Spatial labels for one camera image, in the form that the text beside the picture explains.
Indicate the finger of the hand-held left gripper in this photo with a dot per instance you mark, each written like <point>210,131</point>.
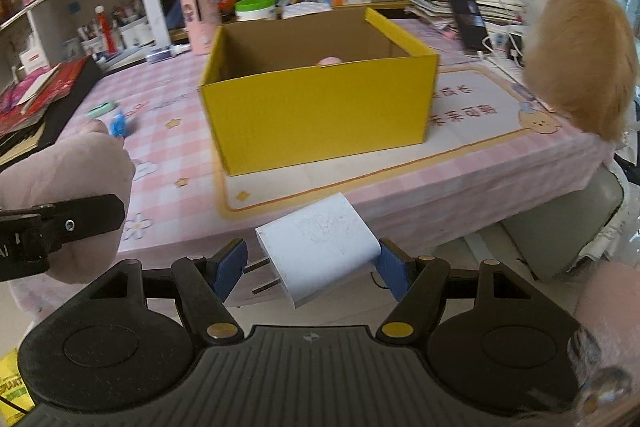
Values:
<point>85,219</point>

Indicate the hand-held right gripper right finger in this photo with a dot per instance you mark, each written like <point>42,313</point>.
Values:
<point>395,269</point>

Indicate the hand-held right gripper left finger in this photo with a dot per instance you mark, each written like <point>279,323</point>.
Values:
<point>229,269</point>

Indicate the pink pig plush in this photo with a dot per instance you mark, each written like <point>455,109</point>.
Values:
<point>75,167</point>

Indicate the white charger plug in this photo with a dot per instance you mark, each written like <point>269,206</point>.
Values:
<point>320,247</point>

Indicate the yellow cardboard box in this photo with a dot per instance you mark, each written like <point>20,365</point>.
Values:
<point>320,117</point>

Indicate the pink chick plush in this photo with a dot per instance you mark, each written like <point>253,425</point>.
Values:
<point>330,60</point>

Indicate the person's right forearm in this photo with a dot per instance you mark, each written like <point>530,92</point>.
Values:
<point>612,307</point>

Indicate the small blue toy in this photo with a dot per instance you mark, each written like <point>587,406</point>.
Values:
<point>118,125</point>

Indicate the black electronic keyboard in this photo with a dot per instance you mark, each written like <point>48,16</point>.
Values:
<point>55,122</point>

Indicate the pink checked tablecloth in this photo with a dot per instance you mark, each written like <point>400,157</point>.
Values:
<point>175,157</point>

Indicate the mint green eraser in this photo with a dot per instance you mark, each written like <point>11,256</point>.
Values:
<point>100,109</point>

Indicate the stack of red papers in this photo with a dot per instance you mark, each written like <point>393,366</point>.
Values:
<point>45,94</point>

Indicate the yellow green packet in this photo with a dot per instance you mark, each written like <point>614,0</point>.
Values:
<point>12,379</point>

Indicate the white booklet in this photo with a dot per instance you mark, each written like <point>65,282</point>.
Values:
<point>32,89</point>

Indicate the white bag red label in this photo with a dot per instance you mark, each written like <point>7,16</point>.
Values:
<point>35,61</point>

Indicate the grey chair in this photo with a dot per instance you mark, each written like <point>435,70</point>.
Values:
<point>560,222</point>

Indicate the small white pen holder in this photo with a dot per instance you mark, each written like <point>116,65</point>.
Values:
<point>91,46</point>

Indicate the white spray bottle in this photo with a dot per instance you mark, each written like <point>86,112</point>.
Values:
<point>167,53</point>

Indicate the red tassel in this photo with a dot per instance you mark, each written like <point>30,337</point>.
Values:
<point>105,29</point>

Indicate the large white pen holder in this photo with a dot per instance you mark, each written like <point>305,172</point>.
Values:
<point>134,33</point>

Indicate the pink humidifier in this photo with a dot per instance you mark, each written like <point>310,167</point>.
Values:
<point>200,19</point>

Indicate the black smartphone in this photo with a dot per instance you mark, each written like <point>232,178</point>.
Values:
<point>470,24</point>

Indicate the white jar green lid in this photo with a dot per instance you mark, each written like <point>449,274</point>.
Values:
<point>256,9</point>

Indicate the white tissue pack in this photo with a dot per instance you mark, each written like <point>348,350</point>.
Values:
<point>306,9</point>

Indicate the orange cat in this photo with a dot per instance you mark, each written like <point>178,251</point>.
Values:
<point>580,47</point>

